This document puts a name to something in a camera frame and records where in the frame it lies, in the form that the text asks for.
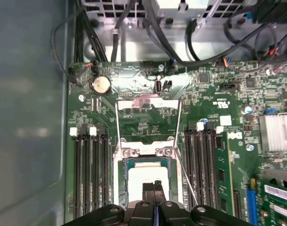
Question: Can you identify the silver finned heatsink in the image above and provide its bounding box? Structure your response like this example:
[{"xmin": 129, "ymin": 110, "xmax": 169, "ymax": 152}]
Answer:
[{"xmin": 258, "ymin": 113, "xmax": 287, "ymax": 153}]

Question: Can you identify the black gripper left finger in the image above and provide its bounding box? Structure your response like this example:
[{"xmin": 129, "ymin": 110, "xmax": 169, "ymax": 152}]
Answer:
[{"xmin": 63, "ymin": 182, "xmax": 156, "ymax": 226}]

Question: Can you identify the black open PC case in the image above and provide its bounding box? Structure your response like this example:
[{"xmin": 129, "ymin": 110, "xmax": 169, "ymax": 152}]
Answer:
[{"xmin": 0, "ymin": 0, "xmax": 287, "ymax": 226}]

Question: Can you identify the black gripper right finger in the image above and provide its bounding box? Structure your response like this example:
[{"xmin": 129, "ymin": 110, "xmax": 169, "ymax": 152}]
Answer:
[{"xmin": 155, "ymin": 180, "xmax": 250, "ymax": 226}]

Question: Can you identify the thin wire locking lever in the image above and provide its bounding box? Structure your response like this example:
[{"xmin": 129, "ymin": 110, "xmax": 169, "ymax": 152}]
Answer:
[{"xmin": 175, "ymin": 149, "xmax": 200, "ymax": 210}]

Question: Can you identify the green motherboard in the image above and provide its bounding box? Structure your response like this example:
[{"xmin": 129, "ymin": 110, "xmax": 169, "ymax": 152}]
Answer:
[{"xmin": 67, "ymin": 60, "xmax": 287, "ymax": 226}]

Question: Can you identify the black expansion slot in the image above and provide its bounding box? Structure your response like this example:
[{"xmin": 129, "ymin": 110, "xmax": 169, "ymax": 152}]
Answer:
[{"xmin": 232, "ymin": 189, "xmax": 242, "ymax": 218}]

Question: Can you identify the silver square CPU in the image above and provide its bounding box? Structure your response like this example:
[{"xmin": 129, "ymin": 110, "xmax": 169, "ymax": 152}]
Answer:
[{"xmin": 124, "ymin": 158, "xmax": 174, "ymax": 208}]

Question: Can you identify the grey metal drive cage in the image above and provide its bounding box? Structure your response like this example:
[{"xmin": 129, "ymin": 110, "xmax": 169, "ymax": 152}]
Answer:
[{"xmin": 85, "ymin": 0, "xmax": 258, "ymax": 31}]

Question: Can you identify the thick black wire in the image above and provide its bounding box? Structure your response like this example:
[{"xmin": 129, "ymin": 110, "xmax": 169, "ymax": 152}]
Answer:
[{"xmin": 143, "ymin": 0, "xmax": 276, "ymax": 67}]

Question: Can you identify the blue expansion slot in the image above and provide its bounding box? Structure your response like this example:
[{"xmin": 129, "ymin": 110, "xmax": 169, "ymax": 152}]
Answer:
[{"xmin": 246, "ymin": 178, "xmax": 258, "ymax": 226}]

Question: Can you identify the black fan graphics card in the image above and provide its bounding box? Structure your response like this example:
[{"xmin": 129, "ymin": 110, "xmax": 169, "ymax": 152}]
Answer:
[{"xmin": 256, "ymin": 169, "xmax": 287, "ymax": 226}]

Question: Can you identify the CPU socket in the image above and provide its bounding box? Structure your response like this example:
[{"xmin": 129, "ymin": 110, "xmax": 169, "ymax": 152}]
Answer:
[{"xmin": 111, "ymin": 138, "xmax": 185, "ymax": 212}]

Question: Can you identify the black RAM slot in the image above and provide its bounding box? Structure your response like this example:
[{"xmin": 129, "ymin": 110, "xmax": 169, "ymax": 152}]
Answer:
[
  {"xmin": 80, "ymin": 124, "xmax": 91, "ymax": 219},
  {"xmin": 195, "ymin": 121, "xmax": 209, "ymax": 212},
  {"xmin": 69, "ymin": 126, "xmax": 82, "ymax": 219},
  {"xmin": 97, "ymin": 124, "xmax": 110, "ymax": 212},
  {"xmin": 205, "ymin": 122, "xmax": 219, "ymax": 212},
  {"xmin": 185, "ymin": 121, "xmax": 198, "ymax": 210},
  {"xmin": 89, "ymin": 126, "xmax": 101, "ymax": 219}
]

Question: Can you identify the green RAM stick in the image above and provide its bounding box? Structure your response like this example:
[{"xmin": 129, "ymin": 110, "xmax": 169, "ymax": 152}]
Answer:
[{"xmin": 214, "ymin": 126, "xmax": 236, "ymax": 212}]

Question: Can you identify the black cable bundle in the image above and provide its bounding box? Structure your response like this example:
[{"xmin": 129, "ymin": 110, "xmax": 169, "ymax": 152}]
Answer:
[{"xmin": 74, "ymin": 0, "xmax": 108, "ymax": 64}]

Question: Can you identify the round coin battery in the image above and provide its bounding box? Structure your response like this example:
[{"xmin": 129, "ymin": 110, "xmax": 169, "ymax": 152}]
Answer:
[{"xmin": 92, "ymin": 75, "xmax": 112, "ymax": 95}]

